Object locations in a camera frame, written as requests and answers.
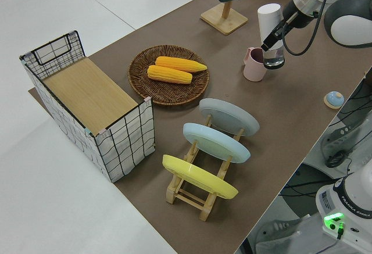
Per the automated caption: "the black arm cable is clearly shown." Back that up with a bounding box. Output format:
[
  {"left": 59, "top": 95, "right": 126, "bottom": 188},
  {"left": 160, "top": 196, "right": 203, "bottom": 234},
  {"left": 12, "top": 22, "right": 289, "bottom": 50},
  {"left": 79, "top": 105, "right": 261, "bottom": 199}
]
[{"left": 283, "top": 0, "right": 364, "bottom": 57}]

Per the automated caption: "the yellow corn cob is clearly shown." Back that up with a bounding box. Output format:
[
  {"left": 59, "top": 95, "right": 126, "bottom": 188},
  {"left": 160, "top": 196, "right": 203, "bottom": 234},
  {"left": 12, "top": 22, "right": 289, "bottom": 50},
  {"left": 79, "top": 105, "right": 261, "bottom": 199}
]
[
  {"left": 147, "top": 65, "right": 194, "bottom": 85},
  {"left": 155, "top": 56, "right": 208, "bottom": 73}
]

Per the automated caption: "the pink ribbed mug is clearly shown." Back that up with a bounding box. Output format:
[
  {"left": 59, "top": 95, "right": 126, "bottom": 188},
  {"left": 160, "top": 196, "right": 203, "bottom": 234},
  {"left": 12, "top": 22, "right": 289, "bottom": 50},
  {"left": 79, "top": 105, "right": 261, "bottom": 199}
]
[{"left": 242, "top": 46, "right": 267, "bottom": 83}]

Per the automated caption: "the wire basket with wooden lid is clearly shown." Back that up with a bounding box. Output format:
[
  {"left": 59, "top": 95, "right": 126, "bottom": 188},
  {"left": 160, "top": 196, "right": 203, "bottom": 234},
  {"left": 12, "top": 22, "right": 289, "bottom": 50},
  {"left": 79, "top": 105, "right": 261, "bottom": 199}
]
[{"left": 19, "top": 30, "right": 156, "bottom": 184}]

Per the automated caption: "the light blue plate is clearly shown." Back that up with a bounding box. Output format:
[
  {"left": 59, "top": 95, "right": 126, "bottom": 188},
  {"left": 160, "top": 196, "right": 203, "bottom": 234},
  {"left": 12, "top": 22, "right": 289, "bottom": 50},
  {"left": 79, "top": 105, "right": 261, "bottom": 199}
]
[{"left": 182, "top": 122, "right": 252, "bottom": 164}]

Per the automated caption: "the brown table mat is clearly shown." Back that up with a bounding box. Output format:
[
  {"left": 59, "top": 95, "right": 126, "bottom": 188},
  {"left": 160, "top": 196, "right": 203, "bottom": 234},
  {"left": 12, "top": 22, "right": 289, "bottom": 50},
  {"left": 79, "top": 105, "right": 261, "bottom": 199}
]
[{"left": 28, "top": 0, "right": 372, "bottom": 254}]

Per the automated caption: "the brown wicker basket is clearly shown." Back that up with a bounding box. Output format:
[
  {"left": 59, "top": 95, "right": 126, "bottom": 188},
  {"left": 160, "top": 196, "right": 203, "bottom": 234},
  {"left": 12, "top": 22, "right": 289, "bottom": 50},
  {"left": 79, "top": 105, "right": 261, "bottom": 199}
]
[{"left": 127, "top": 44, "right": 210, "bottom": 106}]

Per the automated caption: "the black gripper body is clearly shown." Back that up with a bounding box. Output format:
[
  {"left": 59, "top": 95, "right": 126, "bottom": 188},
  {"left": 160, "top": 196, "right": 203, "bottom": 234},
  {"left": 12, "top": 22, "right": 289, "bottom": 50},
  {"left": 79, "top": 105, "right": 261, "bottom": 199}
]
[{"left": 281, "top": 0, "right": 314, "bottom": 30}]

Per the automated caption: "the blue service bell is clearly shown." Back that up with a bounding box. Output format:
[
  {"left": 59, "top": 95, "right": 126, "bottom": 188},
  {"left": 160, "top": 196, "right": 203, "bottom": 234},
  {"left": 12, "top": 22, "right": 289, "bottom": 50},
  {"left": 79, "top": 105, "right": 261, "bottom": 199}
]
[{"left": 324, "top": 91, "right": 345, "bottom": 109}]

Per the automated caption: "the wooden mug stand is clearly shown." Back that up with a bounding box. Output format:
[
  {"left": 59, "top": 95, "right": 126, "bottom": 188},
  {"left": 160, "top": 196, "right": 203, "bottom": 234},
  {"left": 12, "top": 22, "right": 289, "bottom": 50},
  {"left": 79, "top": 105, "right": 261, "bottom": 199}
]
[{"left": 200, "top": 0, "right": 255, "bottom": 36}]

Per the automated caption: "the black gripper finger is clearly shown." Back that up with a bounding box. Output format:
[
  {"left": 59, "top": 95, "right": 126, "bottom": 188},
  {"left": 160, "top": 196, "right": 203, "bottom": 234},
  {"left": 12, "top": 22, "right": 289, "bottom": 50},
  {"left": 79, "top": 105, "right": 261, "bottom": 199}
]
[{"left": 260, "top": 18, "right": 292, "bottom": 52}]

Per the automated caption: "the yellow plate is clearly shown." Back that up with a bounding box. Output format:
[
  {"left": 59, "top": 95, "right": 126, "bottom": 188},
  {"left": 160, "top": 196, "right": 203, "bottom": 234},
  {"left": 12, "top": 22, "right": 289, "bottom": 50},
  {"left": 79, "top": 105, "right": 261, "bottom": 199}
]
[{"left": 162, "top": 154, "right": 239, "bottom": 200}]

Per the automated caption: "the wooden plate rack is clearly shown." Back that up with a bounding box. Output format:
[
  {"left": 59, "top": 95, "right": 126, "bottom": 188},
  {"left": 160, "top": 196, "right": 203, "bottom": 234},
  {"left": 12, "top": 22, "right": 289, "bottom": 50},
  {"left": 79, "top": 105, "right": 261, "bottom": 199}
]
[{"left": 166, "top": 113, "right": 245, "bottom": 222}]

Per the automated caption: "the grey plate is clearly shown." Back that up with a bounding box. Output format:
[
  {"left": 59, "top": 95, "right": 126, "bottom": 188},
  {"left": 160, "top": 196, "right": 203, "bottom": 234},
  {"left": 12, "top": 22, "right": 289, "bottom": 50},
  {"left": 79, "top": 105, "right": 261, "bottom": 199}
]
[{"left": 198, "top": 98, "right": 260, "bottom": 136}]

